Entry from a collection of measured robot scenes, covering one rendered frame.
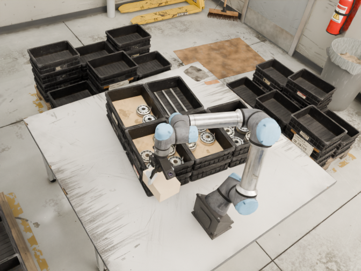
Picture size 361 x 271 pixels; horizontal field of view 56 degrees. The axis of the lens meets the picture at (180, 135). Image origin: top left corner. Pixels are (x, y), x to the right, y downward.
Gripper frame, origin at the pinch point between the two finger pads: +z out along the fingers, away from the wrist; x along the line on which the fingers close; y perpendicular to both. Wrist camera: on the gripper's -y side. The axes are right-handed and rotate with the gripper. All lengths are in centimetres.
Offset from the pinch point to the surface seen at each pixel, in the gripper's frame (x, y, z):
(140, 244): 15.9, -7.9, 39.6
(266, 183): -77, -16, 40
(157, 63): -115, 171, 71
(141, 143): -18, 47, 26
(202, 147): -51, 23, 27
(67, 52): -35, 214, 60
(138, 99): -39, 85, 26
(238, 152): -67, 6, 25
